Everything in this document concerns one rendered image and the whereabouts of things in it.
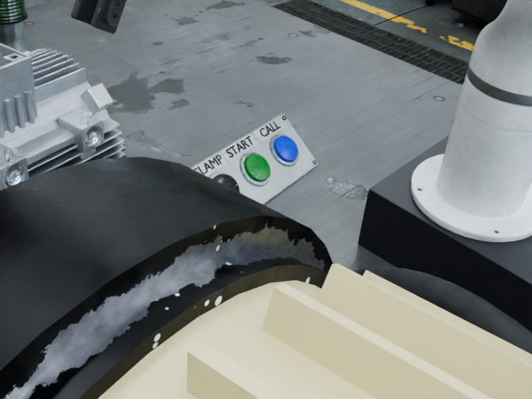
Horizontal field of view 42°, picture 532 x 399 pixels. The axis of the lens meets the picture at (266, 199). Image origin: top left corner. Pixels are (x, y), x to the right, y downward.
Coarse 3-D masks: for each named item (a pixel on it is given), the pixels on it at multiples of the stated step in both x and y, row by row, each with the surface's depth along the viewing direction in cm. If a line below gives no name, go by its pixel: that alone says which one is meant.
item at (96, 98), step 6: (102, 84) 77; (90, 90) 75; (96, 90) 76; (102, 90) 76; (84, 96) 76; (90, 96) 75; (96, 96) 76; (102, 96) 76; (108, 96) 77; (90, 102) 76; (96, 102) 76; (102, 102) 76; (108, 102) 76; (90, 108) 76; (96, 108) 76; (102, 108) 77
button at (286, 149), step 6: (276, 138) 73; (282, 138) 73; (288, 138) 73; (276, 144) 72; (282, 144) 72; (288, 144) 73; (294, 144) 74; (276, 150) 72; (282, 150) 72; (288, 150) 73; (294, 150) 73; (282, 156) 72; (288, 156) 72; (294, 156) 73
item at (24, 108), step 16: (0, 48) 71; (0, 64) 72; (16, 64) 68; (0, 80) 67; (16, 80) 68; (32, 80) 70; (0, 96) 67; (16, 96) 69; (32, 96) 71; (0, 112) 68; (16, 112) 70; (32, 112) 71; (0, 128) 69
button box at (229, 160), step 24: (288, 120) 76; (240, 144) 70; (264, 144) 72; (192, 168) 65; (216, 168) 67; (240, 168) 69; (288, 168) 73; (312, 168) 75; (240, 192) 67; (264, 192) 70
